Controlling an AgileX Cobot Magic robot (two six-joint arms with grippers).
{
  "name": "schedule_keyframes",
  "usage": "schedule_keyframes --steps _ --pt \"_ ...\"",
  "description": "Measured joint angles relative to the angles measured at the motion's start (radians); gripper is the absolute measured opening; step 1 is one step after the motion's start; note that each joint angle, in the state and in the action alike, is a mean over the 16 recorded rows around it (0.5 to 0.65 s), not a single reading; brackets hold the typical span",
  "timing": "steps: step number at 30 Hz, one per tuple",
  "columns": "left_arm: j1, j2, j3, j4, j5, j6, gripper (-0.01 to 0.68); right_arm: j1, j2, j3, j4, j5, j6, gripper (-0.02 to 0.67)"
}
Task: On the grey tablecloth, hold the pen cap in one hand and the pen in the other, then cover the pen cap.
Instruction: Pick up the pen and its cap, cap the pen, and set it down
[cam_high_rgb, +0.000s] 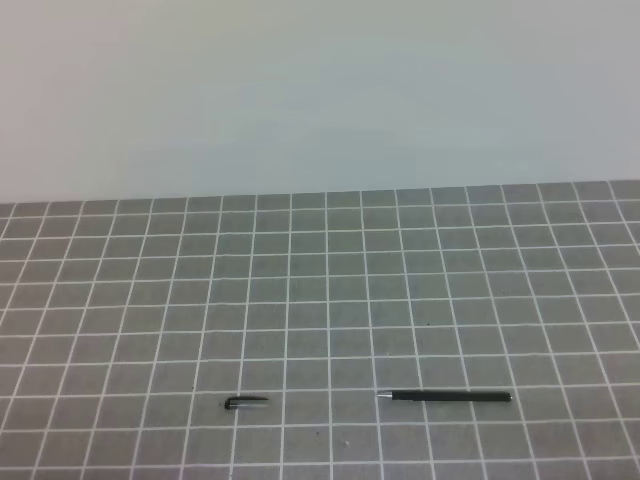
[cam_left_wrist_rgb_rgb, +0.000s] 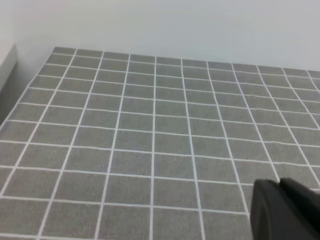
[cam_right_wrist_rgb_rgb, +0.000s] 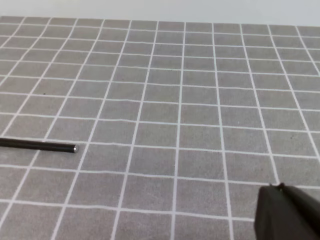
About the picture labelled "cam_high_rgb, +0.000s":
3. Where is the black pen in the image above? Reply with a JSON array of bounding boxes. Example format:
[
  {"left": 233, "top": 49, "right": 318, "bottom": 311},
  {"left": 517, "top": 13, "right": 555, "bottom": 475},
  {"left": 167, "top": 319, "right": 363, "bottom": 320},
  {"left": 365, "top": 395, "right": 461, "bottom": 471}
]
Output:
[{"left": 376, "top": 389, "right": 512, "bottom": 403}]

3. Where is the black pen cap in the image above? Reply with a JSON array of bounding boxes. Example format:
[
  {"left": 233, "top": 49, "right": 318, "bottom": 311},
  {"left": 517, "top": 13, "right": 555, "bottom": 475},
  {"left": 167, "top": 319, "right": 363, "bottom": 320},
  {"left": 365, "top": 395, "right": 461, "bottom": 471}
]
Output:
[{"left": 224, "top": 395, "right": 269, "bottom": 411}]

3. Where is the grey grid tablecloth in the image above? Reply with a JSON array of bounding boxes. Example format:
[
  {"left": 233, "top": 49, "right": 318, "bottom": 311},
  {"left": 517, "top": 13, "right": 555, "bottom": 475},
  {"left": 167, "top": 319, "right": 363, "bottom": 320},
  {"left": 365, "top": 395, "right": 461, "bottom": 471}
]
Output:
[{"left": 1, "top": 181, "right": 639, "bottom": 479}]

